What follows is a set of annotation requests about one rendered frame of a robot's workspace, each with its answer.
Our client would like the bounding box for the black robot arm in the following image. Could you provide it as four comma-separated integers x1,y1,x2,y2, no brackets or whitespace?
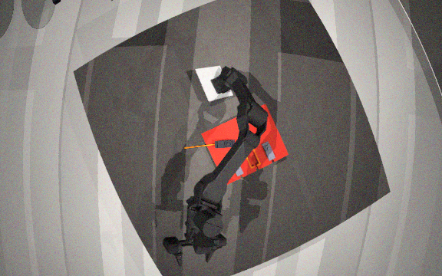
186,66,269,255

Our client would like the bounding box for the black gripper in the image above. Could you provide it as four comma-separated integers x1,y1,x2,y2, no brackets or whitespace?
163,222,226,267

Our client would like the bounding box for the red flat rectangular plate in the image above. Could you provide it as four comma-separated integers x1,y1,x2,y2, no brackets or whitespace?
201,104,288,185

